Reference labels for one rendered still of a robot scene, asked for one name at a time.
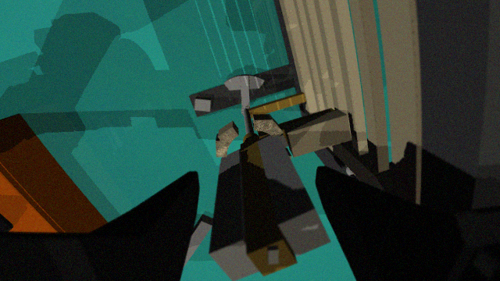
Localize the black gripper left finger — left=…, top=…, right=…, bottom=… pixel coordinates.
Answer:
left=0, top=172, right=200, bottom=281

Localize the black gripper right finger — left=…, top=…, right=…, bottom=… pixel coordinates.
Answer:
left=316, top=166, right=500, bottom=281

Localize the dark grey rectangular bar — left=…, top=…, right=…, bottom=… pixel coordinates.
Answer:
left=184, top=214, right=213, bottom=265

